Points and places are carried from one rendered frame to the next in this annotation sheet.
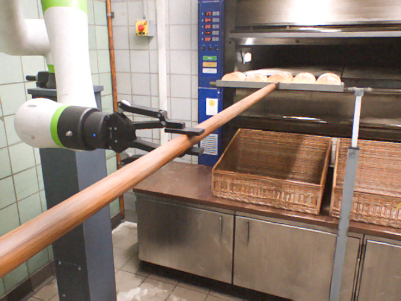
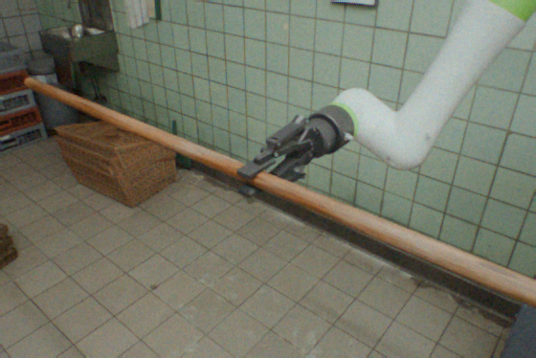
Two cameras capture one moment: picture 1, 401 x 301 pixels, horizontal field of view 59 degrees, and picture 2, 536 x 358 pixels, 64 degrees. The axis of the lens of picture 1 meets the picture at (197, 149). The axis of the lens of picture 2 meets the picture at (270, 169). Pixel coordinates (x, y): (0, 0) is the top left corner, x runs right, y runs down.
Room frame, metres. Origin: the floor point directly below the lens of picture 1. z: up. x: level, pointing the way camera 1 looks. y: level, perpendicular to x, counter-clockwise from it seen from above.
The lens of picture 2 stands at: (0.84, -0.58, 1.57)
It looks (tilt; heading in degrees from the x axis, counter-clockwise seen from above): 30 degrees down; 107
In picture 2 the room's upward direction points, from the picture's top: straight up
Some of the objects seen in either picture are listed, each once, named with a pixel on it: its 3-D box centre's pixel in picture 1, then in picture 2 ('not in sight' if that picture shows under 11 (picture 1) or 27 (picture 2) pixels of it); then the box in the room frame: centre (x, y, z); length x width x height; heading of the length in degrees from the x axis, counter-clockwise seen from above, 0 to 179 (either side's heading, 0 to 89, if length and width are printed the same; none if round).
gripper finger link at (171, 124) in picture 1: (171, 119); (266, 151); (0.65, 0.05, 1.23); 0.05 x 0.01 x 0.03; 68
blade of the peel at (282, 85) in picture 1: (281, 81); not in sight; (1.72, -0.41, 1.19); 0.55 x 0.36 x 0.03; 69
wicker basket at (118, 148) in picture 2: not in sight; (117, 142); (-0.83, 1.53, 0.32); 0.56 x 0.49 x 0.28; 165
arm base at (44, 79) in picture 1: (54, 79); not in sight; (1.43, 0.57, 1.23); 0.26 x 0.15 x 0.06; 68
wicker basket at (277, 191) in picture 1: (273, 165); not in sight; (1.84, -0.42, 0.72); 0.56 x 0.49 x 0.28; 66
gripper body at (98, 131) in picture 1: (113, 131); (307, 143); (0.69, 0.17, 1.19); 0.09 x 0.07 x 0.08; 68
